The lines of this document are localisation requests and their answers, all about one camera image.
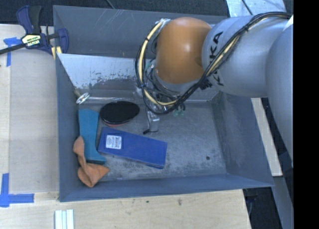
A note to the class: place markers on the black oval disc red underside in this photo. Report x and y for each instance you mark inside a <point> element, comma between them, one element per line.
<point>119,111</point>

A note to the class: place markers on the blue flat box white label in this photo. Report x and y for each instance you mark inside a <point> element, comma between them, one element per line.
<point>139,148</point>

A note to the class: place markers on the clear glass thing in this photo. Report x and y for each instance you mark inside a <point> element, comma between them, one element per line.
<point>82,98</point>

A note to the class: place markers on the teal flat block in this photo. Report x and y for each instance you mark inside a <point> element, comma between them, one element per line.
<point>89,133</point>

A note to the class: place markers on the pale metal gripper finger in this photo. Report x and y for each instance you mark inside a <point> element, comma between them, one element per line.
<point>149,120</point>
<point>155,119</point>

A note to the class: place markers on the orange cloth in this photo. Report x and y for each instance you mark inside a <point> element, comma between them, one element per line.
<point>90,171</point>

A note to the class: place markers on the grey metal bin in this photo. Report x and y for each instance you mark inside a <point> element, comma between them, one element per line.
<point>194,145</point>

